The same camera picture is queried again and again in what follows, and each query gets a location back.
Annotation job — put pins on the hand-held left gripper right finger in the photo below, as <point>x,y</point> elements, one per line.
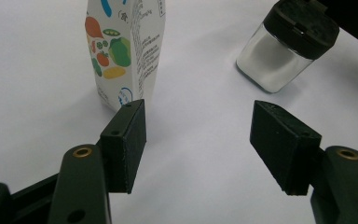
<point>282,149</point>

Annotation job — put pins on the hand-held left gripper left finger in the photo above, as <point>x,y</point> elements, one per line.
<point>124,149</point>

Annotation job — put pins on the white blue printed pouch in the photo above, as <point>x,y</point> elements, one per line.
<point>121,62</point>

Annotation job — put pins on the glass jar with black lid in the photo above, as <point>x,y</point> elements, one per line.
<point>273,59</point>

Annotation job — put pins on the white paper sheet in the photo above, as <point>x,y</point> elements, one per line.
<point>199,140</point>

